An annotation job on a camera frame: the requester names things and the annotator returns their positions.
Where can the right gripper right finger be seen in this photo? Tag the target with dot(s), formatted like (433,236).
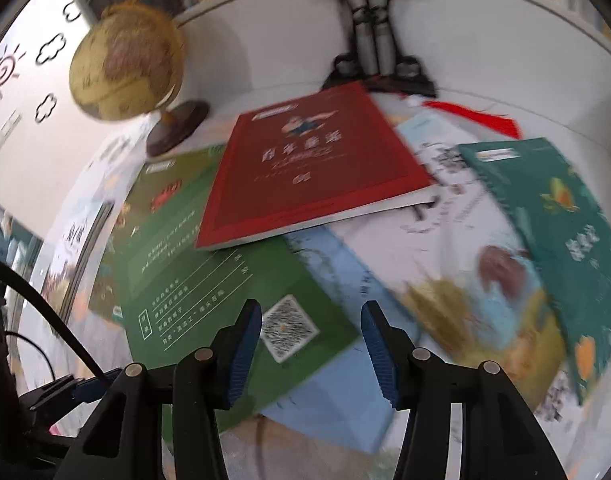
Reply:
(501,437)

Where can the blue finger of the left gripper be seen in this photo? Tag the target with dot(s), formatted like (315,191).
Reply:
(89,390)

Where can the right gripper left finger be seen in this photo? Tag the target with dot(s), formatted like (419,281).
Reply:
(122,439)

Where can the light blue poetry book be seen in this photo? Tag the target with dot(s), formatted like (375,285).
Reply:
(341,403)

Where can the stack of organized books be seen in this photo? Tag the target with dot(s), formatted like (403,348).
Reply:
(72,251)

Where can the grey patterned table cloth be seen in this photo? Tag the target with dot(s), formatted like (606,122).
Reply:
(304,436)

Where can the green back cover book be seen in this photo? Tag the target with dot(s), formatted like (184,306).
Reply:
(172,297)

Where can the illustrated landscape book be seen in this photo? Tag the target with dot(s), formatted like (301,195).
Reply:
(457,265)

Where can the teal green book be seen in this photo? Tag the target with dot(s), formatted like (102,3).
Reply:
(568,237)

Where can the red tassel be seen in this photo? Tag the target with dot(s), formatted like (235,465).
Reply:
(500,124)

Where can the yellow desk globe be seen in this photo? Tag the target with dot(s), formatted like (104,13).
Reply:
(132,63)

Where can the red cover book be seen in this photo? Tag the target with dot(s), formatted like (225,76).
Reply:
(306,162)

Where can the embroidered round fan ornament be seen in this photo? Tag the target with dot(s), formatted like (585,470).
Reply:
(375,25)

